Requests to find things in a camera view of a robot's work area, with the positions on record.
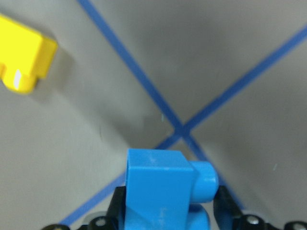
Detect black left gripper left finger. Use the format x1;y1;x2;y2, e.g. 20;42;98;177
106;186;126;230

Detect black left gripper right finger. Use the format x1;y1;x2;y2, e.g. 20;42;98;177
213;185;242;230

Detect blue toy block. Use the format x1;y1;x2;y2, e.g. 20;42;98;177
124;149;219;230

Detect yellow toy block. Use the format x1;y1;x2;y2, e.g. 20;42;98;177
0;14;58;94

